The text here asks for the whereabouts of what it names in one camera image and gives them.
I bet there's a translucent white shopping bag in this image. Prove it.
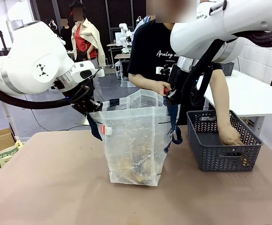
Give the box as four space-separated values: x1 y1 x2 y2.
86 89 184 187

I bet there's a clear plastic storage box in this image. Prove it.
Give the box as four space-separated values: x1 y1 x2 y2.
121 76 137 88

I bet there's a large grey plastic basket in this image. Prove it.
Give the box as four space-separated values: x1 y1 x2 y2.
186 109 264 173

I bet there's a person's left hand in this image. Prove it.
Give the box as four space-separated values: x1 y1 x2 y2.
218 124 244 146

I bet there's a person's left forearm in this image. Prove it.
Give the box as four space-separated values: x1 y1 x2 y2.
209 69 233 131

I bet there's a mannequin with cream jacket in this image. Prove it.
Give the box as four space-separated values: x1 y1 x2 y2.
70 0 106 69

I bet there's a black tripod by board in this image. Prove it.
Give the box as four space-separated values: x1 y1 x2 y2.
0 29 10 51

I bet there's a small grey mesh basket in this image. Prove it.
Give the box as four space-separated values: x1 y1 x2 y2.
219 61 235 77

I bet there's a small grey background desk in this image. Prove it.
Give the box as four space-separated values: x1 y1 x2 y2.
106 43 133 71

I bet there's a wooden crate under table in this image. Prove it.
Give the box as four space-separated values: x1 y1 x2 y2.
240 116 262 132

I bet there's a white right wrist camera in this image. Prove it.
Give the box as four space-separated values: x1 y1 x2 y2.
155 66 173 76

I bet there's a person in black t-shirt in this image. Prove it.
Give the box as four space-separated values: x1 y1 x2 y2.
127 14 211 125

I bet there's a person's right forearm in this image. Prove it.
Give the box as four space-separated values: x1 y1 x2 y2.
128 72 161 91

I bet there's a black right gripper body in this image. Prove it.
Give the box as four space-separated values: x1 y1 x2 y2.
168 65 192 105

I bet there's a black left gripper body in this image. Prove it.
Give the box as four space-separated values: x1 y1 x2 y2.
71 98 95 116

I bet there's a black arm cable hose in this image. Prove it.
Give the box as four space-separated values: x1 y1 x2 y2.
0 82 91 110
189 30 272 109

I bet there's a person's right hand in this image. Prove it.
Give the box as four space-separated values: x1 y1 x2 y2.
152 81 174 96

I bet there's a green printed paper bag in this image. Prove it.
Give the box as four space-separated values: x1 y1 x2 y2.
0 140 24 168

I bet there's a background person in black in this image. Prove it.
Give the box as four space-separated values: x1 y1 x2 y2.
59 18 74 51

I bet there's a grey wall board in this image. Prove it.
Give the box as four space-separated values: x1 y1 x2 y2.
6 20 24 31

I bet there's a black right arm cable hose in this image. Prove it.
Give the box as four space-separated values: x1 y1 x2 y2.
189 30 272 109

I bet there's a white side table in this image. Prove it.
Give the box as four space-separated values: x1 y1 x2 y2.
196 68 272 135

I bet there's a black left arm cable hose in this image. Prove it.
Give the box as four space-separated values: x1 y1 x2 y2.
0 82 91 110

